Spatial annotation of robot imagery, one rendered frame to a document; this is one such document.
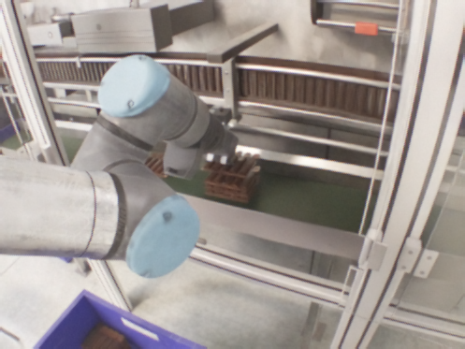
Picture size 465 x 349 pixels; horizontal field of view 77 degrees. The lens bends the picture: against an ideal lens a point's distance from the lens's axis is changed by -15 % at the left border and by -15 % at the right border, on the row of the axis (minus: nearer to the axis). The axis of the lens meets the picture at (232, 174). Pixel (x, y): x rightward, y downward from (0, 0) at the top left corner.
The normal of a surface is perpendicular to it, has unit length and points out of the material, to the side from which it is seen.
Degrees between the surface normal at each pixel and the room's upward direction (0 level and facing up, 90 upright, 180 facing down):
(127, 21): 90
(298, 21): 90
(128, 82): 40
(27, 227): 81
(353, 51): 90
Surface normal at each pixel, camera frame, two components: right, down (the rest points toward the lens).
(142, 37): -0.43, 0.55
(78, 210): 0.75, -0.16
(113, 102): -0.32, -0.27
